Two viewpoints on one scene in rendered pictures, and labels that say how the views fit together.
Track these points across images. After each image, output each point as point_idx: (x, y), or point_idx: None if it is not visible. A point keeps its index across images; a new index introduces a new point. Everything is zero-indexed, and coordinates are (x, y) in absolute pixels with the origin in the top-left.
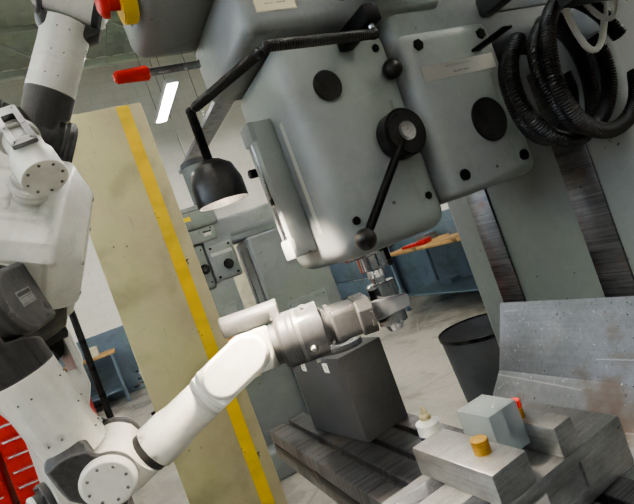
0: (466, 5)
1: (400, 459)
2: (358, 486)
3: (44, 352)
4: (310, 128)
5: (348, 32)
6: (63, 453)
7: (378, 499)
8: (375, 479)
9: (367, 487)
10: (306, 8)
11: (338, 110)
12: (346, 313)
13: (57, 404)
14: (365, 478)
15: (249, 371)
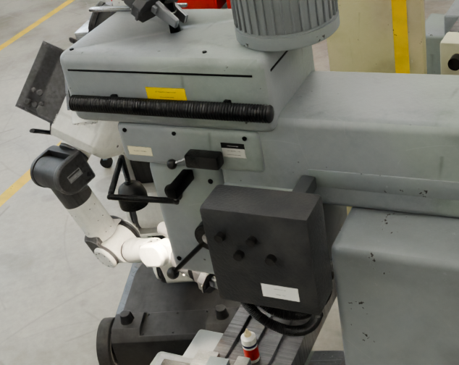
0: (292, 176)
1: (258, 332)
2: (229, 326)
3: (82, 199)
4: (161, 208)
5: (156, 200)
6: (89, 238)
7: (219, 343)
8: (236, 331)
9: (228, 332)
10: (158, 157)
11: (178, 206)
12: (197, 274)
13: (86, 221)
14: (237, 325)
15: (154, 263)
